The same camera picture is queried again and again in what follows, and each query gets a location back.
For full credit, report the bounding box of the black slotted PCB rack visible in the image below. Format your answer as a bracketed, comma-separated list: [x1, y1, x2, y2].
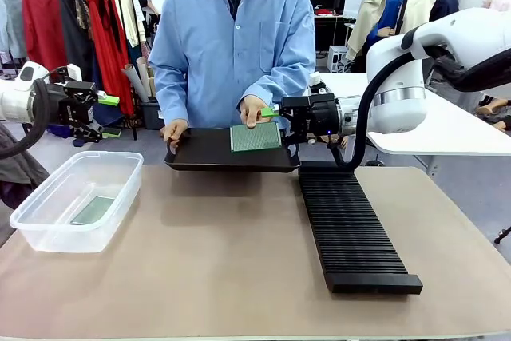
[298, 161, 424, 295]

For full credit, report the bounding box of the black tripod foot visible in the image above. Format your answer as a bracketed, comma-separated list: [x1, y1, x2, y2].
[493, 224, 511, 245]

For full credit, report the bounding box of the beige paper roll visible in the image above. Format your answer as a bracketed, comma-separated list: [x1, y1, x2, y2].
[135, 56, 155, 98]

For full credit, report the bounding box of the navy garment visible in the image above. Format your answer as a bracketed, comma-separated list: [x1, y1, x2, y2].
[92, 57, 125, 127]

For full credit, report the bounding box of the person's right forearm blue sleeve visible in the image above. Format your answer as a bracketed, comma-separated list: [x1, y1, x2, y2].
[153, 65, 189, 129]

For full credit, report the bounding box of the cream garment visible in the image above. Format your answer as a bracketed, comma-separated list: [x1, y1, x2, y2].
[117, 0, 148, 49]

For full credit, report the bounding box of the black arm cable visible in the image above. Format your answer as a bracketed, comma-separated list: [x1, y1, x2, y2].
[329, 25, 511, 170]
[0, 77, 53, 158]

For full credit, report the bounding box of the red shirt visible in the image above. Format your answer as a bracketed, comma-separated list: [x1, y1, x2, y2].
[22, 0, 69, 74]

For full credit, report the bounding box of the person's right hand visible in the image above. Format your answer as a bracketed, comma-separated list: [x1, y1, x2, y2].
[163, 118, 189, 149]

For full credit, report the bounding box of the person in blue shirt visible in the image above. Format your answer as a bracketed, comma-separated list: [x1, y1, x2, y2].
[148, 0, 317, 138]

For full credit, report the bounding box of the clear plastic box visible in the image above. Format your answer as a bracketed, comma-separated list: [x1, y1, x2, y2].
[9, 150, 145, 255]

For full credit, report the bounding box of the person's left forearm blue sleeve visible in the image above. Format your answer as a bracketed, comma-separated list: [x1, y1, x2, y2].
[255, 59, 317, 107]

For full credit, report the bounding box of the black plastic tray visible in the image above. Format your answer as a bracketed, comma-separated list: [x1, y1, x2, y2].
[164, 127, 302, 173]

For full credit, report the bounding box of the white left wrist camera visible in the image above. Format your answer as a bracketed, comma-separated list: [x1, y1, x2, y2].
[65, 63, 84, 83]

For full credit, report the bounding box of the dark grey garment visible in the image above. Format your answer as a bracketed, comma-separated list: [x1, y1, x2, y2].
[58, 0, 95, 81]

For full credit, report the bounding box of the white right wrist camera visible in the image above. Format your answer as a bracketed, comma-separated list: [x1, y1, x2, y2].
[307, 72, 328, 97]

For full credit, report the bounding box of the lying mannequin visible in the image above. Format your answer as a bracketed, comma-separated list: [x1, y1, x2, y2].
[477, 95, 511, 130]

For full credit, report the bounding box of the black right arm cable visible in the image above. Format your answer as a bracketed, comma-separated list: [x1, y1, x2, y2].
[329, 25, 511, 170]

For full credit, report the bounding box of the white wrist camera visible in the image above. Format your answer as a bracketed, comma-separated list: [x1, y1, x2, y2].
[65, 63, 84, 83]
[307, 72, 328, 97]

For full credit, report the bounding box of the brown patterned scarf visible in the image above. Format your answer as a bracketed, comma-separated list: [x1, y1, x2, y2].
[74, 0, 93, 41]

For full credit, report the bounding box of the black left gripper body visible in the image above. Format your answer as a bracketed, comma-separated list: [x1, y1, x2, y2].
[58, 80, 99, 129]

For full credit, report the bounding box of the white table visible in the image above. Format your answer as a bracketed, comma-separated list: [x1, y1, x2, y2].
[317, 72, 511, 157]

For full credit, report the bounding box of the white computer case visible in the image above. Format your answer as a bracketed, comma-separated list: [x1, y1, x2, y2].
[326, 45, 353, 73]

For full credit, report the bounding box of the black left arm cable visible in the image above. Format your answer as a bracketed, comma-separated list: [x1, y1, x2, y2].
[0, 77, 53, 158]

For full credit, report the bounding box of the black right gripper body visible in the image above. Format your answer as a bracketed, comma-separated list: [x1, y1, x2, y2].
[279, 92, 341, 145]

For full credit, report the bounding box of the dark grey cloth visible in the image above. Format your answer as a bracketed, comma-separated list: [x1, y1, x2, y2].
[0, 121, 51, 211]

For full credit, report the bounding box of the person's left hand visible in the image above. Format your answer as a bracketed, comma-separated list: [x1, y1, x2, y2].
[239, 93, 275, 129]

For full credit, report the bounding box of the light grey fuzzy coat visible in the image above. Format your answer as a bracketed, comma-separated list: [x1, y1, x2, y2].
[0, 0, 31, 61]

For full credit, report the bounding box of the black tripod pole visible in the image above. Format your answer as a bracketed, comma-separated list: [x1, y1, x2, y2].
[394, 0, 416, 37]

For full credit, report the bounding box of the dark storage bin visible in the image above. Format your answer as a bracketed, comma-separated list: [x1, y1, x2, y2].
[140, 100, 165, 131]

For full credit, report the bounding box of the grey paper roll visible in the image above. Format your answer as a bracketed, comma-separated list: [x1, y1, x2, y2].
[121, 63, 151, 103]

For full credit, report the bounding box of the mannequin beige jacket blue shirt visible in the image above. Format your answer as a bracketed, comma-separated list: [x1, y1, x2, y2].
[346, 0, 412, 61]

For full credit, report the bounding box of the red dress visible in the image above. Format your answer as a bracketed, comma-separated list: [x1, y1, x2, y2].
[85, 0, 136, 117]

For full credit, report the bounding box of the black metal clothes rack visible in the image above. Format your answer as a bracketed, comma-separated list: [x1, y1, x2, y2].
[0, 0, 139, 141]

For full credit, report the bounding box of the green PCB board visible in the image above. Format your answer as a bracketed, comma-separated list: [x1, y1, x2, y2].
[70, 195, 117, 225]
[230, 122, 281, 153]

